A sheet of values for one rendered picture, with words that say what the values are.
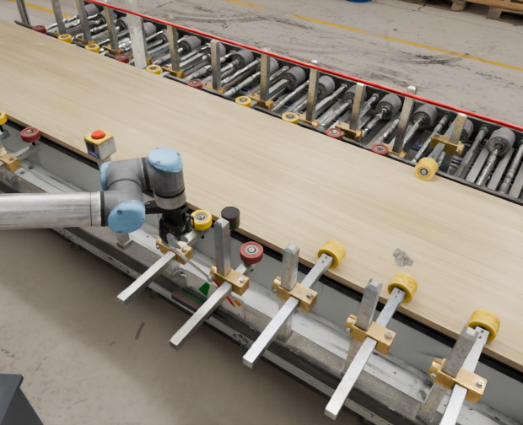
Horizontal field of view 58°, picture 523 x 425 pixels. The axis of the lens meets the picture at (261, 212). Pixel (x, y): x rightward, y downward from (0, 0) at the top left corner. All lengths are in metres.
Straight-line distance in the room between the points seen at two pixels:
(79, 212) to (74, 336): 1.51
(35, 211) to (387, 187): 1.33
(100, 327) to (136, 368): 0.32
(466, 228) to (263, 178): 0.80
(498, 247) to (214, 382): 1.38
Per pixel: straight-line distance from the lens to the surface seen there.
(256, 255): 1.63
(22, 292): 2.96
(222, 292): 1.59
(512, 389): 1.72
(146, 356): 2.51
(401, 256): 1.71
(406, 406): 1.63
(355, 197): 1.91
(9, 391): 1.87
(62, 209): 1.22
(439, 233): 1.85
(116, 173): 1.31
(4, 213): 1.23
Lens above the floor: 2.10
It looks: 42 degrees down
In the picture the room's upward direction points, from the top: 2 degrees clockwise
